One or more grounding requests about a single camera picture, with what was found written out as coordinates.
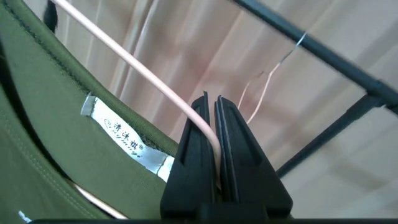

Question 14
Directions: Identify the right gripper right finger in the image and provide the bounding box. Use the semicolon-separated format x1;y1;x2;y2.
214;95;294;219

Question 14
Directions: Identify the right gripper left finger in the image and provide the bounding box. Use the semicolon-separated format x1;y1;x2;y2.
159;90;218;219

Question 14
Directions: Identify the pink clothes hanger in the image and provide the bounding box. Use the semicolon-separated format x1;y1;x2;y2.
238;32;307;125
51;0;222;220

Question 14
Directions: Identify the green printed shirt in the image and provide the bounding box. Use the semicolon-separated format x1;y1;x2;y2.
0;0;180;224

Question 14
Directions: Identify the black clothes rack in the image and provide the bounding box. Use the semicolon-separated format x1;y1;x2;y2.
233;0;398;179

